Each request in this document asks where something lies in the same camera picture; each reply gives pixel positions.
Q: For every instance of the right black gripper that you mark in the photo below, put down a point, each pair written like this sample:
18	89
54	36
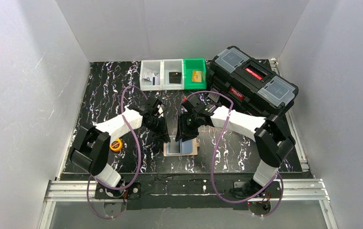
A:
188	119

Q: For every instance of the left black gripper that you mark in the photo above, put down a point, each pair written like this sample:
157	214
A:
155	119

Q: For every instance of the beige leather card holder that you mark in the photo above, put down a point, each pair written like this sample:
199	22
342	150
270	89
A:
179	148

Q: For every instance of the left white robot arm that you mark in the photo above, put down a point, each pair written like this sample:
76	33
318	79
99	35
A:
90	148

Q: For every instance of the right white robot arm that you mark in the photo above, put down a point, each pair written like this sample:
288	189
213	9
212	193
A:
272	138

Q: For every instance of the gold card in bin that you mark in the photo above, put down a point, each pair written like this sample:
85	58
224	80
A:
196	76

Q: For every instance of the black card in bin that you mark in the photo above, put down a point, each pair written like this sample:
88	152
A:
175	77

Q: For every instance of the silver cards in bin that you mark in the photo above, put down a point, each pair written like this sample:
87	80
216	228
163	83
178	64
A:
152	76

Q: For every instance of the green storage bin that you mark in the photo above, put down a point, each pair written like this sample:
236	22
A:
194	64

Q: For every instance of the left white storage bin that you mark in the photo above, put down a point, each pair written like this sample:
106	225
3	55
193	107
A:
152	65

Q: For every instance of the white storage bin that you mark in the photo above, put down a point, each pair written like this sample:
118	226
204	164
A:
152	65
172	65

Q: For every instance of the middle white storage bin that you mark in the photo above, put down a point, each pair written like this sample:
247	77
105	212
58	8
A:
172	65

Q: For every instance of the black plastic toolbox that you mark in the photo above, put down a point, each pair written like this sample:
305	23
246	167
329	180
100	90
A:
253	87

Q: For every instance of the aluminium frame rail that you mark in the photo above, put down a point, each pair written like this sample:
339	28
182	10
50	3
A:
181	192

